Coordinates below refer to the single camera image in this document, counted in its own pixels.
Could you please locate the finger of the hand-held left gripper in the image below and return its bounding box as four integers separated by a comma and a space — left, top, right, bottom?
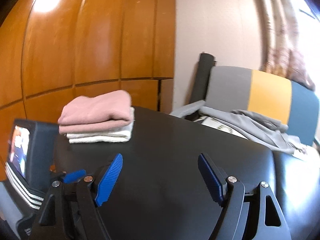
50, 169, 87, 184

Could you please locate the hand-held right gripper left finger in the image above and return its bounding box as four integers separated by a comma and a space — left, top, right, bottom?
32, 153, 123, 240

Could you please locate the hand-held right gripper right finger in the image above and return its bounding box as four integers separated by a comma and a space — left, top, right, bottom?
197, 153, 292, 240

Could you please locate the cat print cushion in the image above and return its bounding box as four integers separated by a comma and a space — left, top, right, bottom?
200, 116, 240, 134

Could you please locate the grey garment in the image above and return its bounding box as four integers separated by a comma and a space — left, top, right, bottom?
200, 106, 304, 155

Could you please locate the folded pink sweater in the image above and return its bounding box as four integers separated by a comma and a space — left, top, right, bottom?
58, 90, 132, 134

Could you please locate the grey padded armrest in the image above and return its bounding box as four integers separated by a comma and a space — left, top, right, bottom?
170, 100, 207, 118

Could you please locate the black rolled mat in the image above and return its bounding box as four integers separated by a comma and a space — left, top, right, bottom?
189, 52, 215, 105

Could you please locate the grey yellow blue sofa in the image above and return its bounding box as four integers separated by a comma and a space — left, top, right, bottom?
205, 66, 319, 147

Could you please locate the orange wooden wardrobe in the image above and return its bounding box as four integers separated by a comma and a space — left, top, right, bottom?
0, 0, 176, 180

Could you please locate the patterned beige curtain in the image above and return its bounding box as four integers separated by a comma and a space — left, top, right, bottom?
250, 0, 317, 90

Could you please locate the bright window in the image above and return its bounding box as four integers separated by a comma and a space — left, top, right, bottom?
287, 0, 320, 80

